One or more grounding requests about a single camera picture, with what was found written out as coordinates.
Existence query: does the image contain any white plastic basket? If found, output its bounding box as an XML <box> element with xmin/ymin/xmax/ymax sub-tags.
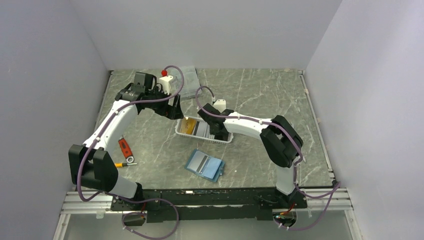
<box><xmin>175</xmin><ymin>116</ymin><xmax>234</xmax><ymax>144</ymax></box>

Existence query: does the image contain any blue card holder wallet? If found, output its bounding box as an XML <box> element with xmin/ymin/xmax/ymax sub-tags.
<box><xmin>184</xmin><ymin>148</ymin><xmax>225</xmax><ymax>183</ymax></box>

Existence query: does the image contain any white striped credit card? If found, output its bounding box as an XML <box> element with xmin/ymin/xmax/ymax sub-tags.
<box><xmin>186</xmin><ymin>149</ymin><xmax>210</xmax><ymax>173</ymax></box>

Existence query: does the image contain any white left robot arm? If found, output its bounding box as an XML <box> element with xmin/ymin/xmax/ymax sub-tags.
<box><xmin>68</xmin><ymin>69</ymin><xmax>184</xmax><ymax>210</ymax></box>

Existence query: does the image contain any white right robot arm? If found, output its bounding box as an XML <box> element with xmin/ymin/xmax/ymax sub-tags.
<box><xmin>197</xmin><ymin>103</ymin><xmax>304</xmax><ymax>208</ymax></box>

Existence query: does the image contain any clear plastic screw box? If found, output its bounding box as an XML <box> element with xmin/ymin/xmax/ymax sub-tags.
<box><xmin>170</xmin><ymin>65</ymin><xmax>200</xmax><ymax>100</ymax></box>

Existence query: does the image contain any orange utility knife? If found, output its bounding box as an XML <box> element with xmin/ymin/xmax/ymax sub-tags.
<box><xmin>118</xmin><ymin>136</ymin><xmax>135</xmax><ymax>164</ymax></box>

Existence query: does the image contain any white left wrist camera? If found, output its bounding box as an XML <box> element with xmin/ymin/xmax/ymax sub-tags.
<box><xmin>157</xmin><ymin>69</ymin><xmax>175</xmax><ymax>95</ymax></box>

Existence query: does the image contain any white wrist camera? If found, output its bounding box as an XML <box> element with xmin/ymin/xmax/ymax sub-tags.
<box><xmin>157</xmin><ymin>69</ymin><xmax>175</xmax><ymax>95</ymax></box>
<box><xmin>212</xmin><ymin>99</ymin><xmax>227</xmax><ymax>113</ymax></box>

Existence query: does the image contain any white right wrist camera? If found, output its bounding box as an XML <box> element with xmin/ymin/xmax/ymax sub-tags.
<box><xmin>212</xmin><ymin>99</ymin><xmax>227</xmax><ymax>113</ymax></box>

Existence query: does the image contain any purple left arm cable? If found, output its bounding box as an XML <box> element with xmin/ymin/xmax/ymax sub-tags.
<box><xmin>76</xmin><ymin>64</ymin><xmax>185</xmax><ymax>239</ymax></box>

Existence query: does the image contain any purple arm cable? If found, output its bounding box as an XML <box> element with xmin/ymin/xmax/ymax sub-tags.
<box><xmin>76</xmin><ymin>64</ymin><xmax>185</xmax><ymax>239</ymax></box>
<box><xmin>194</xmin><ymin>86</ymin><xmax>342</xmax><ymax>200</ymax></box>

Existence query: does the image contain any orange handled screwdriver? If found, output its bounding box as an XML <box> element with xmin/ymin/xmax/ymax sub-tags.
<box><xmin>114</xmin><ymin>162</ymin><xmax>137</xmax><ymax>168</ymax></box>

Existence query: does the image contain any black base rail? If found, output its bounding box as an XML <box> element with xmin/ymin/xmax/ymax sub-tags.
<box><xmin>110</xmin><ymin>187</ymin><xmax>308</xmax><ymax>223</ymax></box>

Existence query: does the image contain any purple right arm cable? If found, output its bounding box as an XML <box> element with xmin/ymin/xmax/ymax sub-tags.
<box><xmin>194</xmin><ymin>86</ymin><xmax>342</xmax><ymax>200</ymax></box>

